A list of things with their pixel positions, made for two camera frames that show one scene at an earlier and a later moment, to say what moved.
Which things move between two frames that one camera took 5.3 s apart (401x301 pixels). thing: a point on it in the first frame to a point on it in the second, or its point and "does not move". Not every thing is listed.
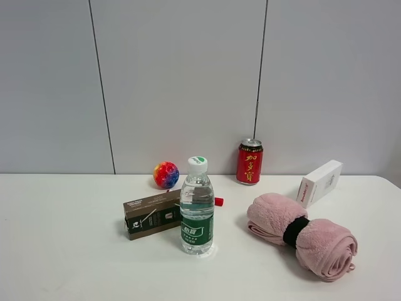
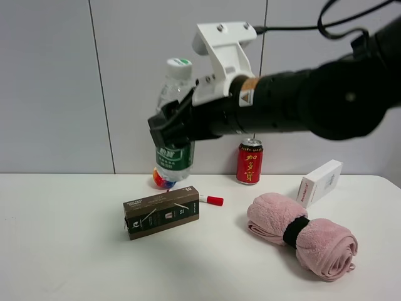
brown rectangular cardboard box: (153, 214) does not move
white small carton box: (318, 182) does not move
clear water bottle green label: (197, 209) to (175, 162)
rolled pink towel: (324, 247) does not move
